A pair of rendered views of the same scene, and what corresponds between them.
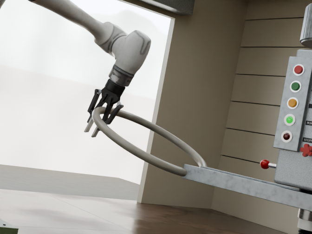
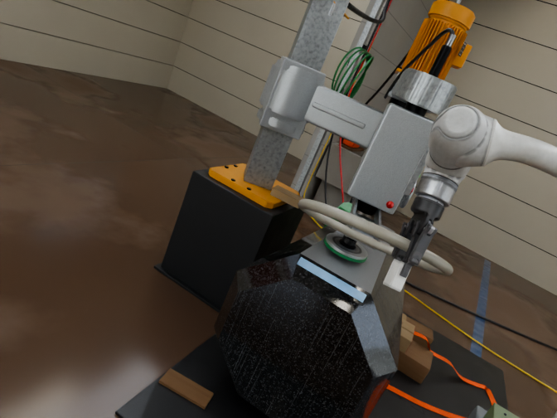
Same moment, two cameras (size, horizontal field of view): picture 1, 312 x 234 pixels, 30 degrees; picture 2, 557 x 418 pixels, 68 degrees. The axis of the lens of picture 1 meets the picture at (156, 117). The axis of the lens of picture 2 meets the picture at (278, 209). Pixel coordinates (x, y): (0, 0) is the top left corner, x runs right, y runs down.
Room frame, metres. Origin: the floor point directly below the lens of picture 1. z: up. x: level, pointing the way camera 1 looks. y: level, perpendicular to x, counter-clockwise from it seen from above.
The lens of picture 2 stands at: (3.05, 0.90, 1.57)
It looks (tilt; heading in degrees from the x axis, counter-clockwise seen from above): 19 degrees down; 240
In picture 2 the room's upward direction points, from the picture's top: 23 degrees clockwise
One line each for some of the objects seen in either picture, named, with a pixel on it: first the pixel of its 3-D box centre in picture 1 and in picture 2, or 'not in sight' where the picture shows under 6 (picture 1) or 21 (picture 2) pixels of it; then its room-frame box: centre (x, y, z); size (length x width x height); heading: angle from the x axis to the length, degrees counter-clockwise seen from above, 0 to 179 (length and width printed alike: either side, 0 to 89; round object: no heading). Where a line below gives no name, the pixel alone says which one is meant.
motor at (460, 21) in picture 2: not in sight; (438, 46); (1.41, -1.05, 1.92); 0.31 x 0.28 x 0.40; 144
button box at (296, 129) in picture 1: (294, 103); (421, 162); (1.76, -0.41, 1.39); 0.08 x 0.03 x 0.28; 54
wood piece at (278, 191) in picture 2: not in sight; (288, 196); (1.80, -1.25, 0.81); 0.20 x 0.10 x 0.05; 140
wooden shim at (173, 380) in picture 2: not in sight; (186, 387); (2.34, -0.48, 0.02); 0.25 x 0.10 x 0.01; 141
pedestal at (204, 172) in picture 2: not in sight; (235, 234); (1.93, -1.47, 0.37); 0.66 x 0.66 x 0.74; 42
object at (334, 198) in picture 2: not in sight; (354, 182); (-0.37, -3.51, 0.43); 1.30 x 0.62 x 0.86; 38
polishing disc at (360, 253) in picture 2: not in sight; (346, 245); (1.81, -0.53, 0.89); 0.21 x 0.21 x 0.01
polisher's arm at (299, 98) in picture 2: not in sight; (321, 106); (1.77, -1.35, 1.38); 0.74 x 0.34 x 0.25; 141
